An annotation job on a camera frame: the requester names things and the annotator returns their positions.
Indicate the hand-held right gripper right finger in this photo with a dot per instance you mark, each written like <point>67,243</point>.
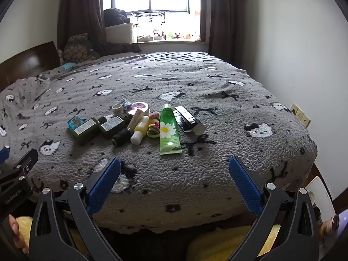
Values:
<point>244,187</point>

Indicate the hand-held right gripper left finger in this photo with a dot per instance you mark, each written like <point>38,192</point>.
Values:
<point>104,185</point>

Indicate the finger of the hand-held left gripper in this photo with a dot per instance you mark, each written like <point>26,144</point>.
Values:
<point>27,161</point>
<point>4,155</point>

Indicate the blue wet wipes packet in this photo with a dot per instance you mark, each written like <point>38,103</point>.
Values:
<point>74,122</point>

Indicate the white tube yellow cap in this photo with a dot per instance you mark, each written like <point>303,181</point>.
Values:
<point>141,129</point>

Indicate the person's left hand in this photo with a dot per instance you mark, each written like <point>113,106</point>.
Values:
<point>15,229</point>

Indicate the black cylindrical bottle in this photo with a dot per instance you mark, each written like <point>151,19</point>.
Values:
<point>121,137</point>

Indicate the grey printed blanket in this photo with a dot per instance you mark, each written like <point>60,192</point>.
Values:
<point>190,185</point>

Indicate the dark green square bottle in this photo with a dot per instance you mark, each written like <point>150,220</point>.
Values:
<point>87,131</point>

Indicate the cream white tube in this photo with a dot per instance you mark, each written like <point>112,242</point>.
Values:
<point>136,120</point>

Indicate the beige tape roll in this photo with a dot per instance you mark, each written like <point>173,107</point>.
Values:
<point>117,112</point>

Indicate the white plastic container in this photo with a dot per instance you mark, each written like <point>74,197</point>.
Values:
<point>322,193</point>

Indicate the green daisy print tube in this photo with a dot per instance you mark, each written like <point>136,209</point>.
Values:
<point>168,137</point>

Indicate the small blue white trinket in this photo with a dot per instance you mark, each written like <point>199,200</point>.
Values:
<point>126,102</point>

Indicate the round pink lid tin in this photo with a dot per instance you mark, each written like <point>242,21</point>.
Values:
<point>138,106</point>

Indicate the black silver box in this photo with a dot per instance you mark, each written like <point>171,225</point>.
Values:
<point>185,121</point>

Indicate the amber bottle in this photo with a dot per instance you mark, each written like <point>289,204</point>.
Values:
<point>330,225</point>

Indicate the dark wooden headboard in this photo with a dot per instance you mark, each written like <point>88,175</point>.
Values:
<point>27,59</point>

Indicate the light blue cloth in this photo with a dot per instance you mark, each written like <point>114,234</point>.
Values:
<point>68,67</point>

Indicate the dark patterned pillow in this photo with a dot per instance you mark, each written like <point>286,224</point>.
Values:
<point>78,47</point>

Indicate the dark windowsill cushion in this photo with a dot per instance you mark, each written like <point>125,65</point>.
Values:
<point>119,48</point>

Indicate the white storage box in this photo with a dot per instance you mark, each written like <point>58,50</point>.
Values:
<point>119,34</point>

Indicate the brown curtain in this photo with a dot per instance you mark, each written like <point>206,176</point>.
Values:
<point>81,11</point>
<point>217,13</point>

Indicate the row of small figurines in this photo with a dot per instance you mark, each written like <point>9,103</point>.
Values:
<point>174,35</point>

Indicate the dark folded clothes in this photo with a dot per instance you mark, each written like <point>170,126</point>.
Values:
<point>115,16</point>

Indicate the beige wall socket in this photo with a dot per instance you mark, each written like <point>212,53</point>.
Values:
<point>306,120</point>
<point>295,110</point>

